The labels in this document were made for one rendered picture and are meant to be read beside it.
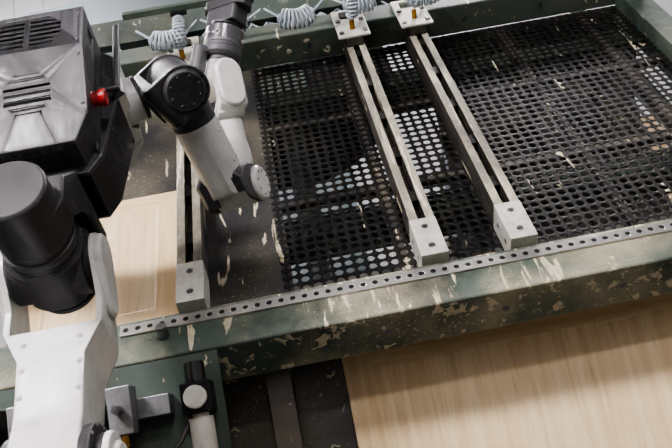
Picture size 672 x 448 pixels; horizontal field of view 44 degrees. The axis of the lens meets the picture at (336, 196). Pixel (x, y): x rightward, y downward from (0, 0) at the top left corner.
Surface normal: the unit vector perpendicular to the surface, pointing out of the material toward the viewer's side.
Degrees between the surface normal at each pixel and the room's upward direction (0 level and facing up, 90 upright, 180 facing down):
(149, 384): 90
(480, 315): 143
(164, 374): 90
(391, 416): 90
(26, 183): 67
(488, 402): 90
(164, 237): 53
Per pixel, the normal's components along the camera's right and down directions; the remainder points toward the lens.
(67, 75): -0.02, -0.40
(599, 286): 0.15, 0.59
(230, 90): 0.54, -0.25
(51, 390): -0.08, -0.65
